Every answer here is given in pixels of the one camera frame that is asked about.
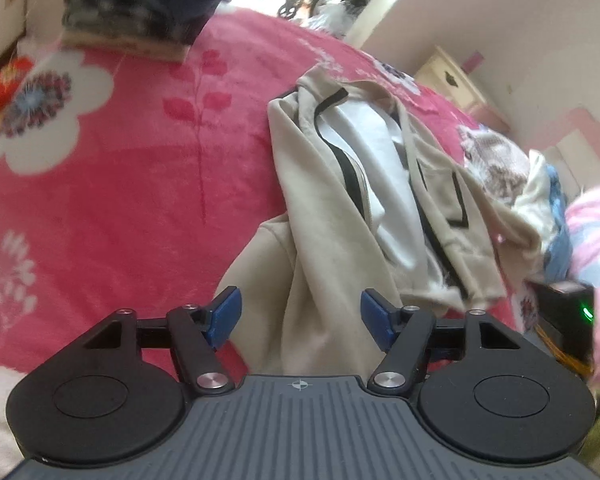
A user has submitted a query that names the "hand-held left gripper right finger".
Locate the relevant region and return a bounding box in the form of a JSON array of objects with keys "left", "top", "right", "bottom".
[{"left": 360, "top": 287, "right": 523, "bottom": 397}]

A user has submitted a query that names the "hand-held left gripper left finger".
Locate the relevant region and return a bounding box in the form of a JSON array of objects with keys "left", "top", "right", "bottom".
[{"left": 82, "top": 286, "right": 243, "bottom": 395}]

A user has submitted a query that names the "beige jacket with black trim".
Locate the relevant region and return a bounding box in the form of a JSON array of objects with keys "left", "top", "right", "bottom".
[{"left": 215, "top": 65, "right": 543, "bottom": 376}]

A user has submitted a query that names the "stack of dark folded clothes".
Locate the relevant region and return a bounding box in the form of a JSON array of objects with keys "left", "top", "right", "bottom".
[{"left": 60, "top": 0, "right": 251, "bottom": 63}]

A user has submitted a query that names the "cream white garment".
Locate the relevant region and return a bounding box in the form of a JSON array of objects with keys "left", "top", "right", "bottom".
[{"left": 512, "top": 150, "right": 556, "bottom": 241}]

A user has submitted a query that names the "pink floral blanket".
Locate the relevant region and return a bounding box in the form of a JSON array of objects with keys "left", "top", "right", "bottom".
[{"left": 0, "top": 7, "right": 541, "bottom": 376}]

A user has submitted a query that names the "pink bed headboard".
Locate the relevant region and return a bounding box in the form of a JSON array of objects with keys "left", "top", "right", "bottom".
[{"left": 530, "top": 105, "right": 600, "bottom": 196}]

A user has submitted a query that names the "cream nightstand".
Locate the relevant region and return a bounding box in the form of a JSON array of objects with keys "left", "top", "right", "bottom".
[{"left": 414, "top": 45, "right": 511, "bottom": 133}]

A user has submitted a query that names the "red packet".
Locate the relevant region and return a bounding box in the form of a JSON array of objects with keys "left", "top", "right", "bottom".
[{"left": 0, "top": 55, "right": 35, "bottom": 111}]

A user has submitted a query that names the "yellow cable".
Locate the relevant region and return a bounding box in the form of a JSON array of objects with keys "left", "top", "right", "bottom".
[{"left": 545, "top": 330, "right": 593, "bottom": 377}]

